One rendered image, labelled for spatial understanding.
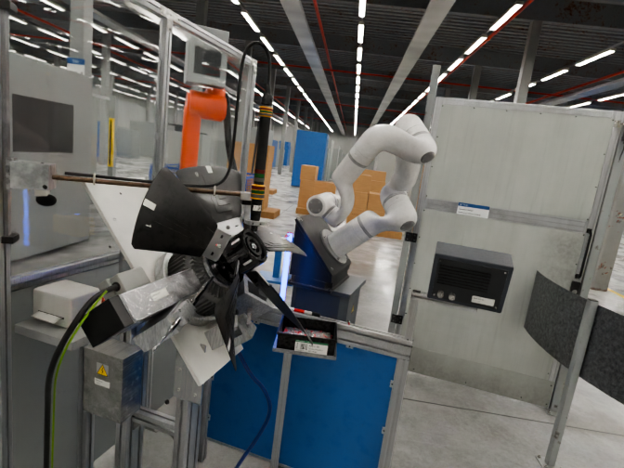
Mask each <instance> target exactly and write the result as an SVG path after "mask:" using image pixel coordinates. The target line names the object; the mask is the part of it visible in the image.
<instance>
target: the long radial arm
mask: <svg viewBox="0 0 624 468"><path fill-rule="evenodd" d="M200 288H201V284H200V282H199V280H198V279H197V277H196V275H195V273H194V272H193V270H192V268H189V269H186V270H184V271H181V272H178V273H176V274H174V275H171V276H169V277H166V278H163V279H159V280H156V281H153V282H152V283H149V284H146V285H144V286H141V287H138V288H136V289H134V290H131V291H129V292H124V293H122V294H119V296H120V298H121V300H122V301H123V304H124V306H125V307H126V309H127V311H128V313H129V314H130V316H131V318H132V320H133V321H134V324H132V325H130V326H129V327H127V328H126V329H124V330H123V331H120V332H119V333H117V334H116V335H114V336H113V337H111V338H110V339H112V338H114V337H116V336H118V335H120V334H122V333H124V332H127V331H129V330H131V329H133V328H135V327H136V326H138V325H140V324H142V323H144V322H146V321H148V320H150V319H152V318H154V317H156V316H157V315H159V314H160V313H162V312H163V311H164V310H166V309H167V308H169V307H170V306H172V305H174V304H175V303H176V302H178V301H179V300H181V299H183V300H184V301H186V300H187V299H189V298H191V297H192V296H193V295H195V294H196V292H197V291H198V290H199V289H200ZM110 339H109V340H110ZM109 340H107V341H109ZM107 341H106V342H107Z"/></svg>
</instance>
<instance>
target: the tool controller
mask: <svg viewBox="0 0 624 468"><path fill-rule="evenodd" d="M513 272H514V263H513V259H512V255H511V254H509V253H500V252H494V251H490V250H484V249H478V248H474V247H468V246H462V245H457V244H452V243H446V242H441V241H438V242H437V243H436V247H435V257H434V262H433V267H432V272H431V277H430V282H429V287H428V293H427V297H428V298H431V299H436V300H440V301H444V302H449V303H453V304H457V305H462V306H469V307H474V308H479V309H483V310H487V311H492V312H496V313H501V311H502V309H503V305H504V302H505V298H506V295H507V292H508V289H509V285H510V282H511V278H512V275H513Z"/></svg>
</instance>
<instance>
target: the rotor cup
mask: <svg viewBox="0 0 624 468"><path fill-rule="evenodd" d="M237 239H240V240H239V241H237V242H236V243H234V244H232V245H231V243H232V242H233V241H235V240H237ZM252 243H254V244H255V245H256V249H254V248H253V246H252ZM207 259H208V258H207ZM237 259H238V260H239V262H240V264H239V270H240V273H239V277H240V282H241V281H242V280H243V276H244V274H247V273H249V272H250V271H252V270H254V269H255V268H257V267H259V266H261V265H262V264H264V263H265V261H266V260H267V249H266V246H265V244H264V243H263V242H262V240H261V239H260V238H259V236H258V235H257V234H256V233H254V232H253V231H252V230H250V229H248V228H246V229H243V230H241V231H240V232H238V233H237V234H235V235H234V236H232V237H231V238H230V240H229V241H228V243H227V246H226V248H225V249H224V251H223V252H222V254H221V256H220V258H219V259H218V261H216V262H215V261H213V260H211V259H208V263H209V266H210V268H211V269H212V271H213V272H214V274H215V275H216V276H217V277H218V278H219V279H220V280H221V281H222V282H224V283H225V284H226V285H229V286H230V285H231V284H232V282H233V280H230V279H229V276H230V274H231V275H234V273H235V267H236V262H237ZM249 260H252V262H250V263H249V264H247V265H245V266H244V265H243V264H244V263H246V262H247V261H249ZM240 282H239V283H240Z"/></svg>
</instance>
